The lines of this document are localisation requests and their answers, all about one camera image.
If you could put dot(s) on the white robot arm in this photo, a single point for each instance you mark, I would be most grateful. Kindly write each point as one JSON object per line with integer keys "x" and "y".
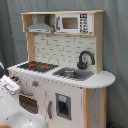
{"x": 12, "y": 115}

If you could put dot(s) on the wooden toy kitchen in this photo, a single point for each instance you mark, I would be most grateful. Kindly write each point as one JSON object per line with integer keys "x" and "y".
{"x": 73, "y": 50}

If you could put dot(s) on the metal pot in sink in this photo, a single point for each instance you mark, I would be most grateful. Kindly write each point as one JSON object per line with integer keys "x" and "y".
{"x": 70, "y": 74}

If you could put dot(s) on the grey toy sink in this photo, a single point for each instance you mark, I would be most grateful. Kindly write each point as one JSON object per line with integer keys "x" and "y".
{"x": 81, "y": 74}

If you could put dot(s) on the black stovetop red burners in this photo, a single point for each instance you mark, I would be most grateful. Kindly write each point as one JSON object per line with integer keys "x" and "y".
{"x": 38, "y": 66}

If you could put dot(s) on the right red stove knob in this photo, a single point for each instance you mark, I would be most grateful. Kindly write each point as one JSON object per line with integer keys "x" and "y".
{"x": 35, "y": 83}

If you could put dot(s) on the grey ice dispenser panel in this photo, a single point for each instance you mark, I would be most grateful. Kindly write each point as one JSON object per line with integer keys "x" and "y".
{"x": 63, "y": 106}

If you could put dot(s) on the toy microwave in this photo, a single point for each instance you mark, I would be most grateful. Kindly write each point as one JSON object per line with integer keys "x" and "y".
{"x": 74, "y": 23}

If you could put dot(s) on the grey range hood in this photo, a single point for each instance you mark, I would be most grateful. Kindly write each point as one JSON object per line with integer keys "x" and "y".
{"x": 40, "y": 26}

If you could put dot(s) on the toy oven door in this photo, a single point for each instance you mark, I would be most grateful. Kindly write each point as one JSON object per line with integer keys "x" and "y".
{"x": 28, "y": 102}

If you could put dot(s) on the grey curtain backdrop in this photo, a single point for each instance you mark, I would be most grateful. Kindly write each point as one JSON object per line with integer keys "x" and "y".
{"x": 115, "y": 43}

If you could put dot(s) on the grey fridge door handle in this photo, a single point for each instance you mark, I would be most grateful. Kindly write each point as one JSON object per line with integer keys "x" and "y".
{"x": 49, "y": 109}

